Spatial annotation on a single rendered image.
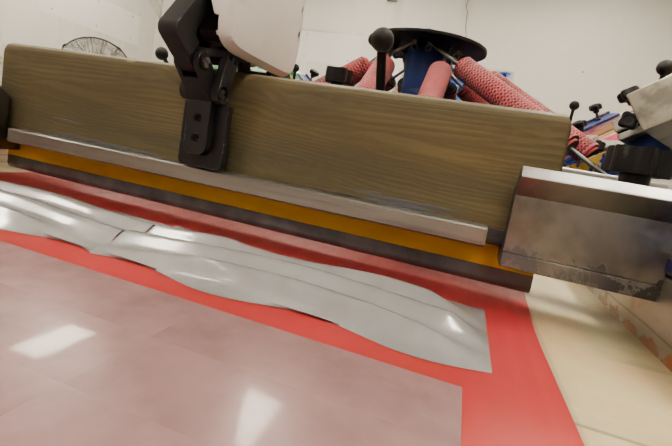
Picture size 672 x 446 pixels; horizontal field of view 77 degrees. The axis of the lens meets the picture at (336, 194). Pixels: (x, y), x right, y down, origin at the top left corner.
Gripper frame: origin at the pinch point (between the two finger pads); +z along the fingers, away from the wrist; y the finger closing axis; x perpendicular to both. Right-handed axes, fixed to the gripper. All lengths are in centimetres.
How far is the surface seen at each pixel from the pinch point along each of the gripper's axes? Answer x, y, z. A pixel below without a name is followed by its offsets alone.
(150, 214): -4.2, 1.7, 6.0
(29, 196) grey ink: -9.8, 6.0, 5.6
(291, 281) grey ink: 9.7, 8.9, 5.2
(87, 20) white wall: -380, -318, -83
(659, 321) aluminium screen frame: 25.5, 3.1, 4.4
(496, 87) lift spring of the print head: 18, -65, -18
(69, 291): 3.1, 14.0, 6.0
